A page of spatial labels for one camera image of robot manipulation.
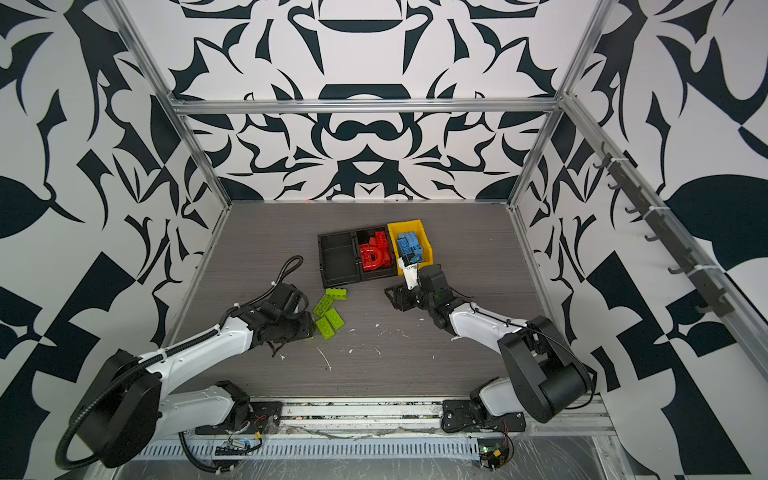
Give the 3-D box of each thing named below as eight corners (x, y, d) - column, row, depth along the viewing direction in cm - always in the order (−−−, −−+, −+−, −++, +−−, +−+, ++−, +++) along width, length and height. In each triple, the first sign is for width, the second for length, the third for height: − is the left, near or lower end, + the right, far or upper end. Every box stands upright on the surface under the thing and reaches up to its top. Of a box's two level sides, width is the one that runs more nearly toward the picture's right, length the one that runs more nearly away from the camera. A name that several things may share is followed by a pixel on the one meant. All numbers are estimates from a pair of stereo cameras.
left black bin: (322, 290, 97) (319, 279, 92) (321, 246, 109) (318, 234, 103) (363, 285, 99) (361, 274, 93) (357, 241, 110) (356, 229, 105)
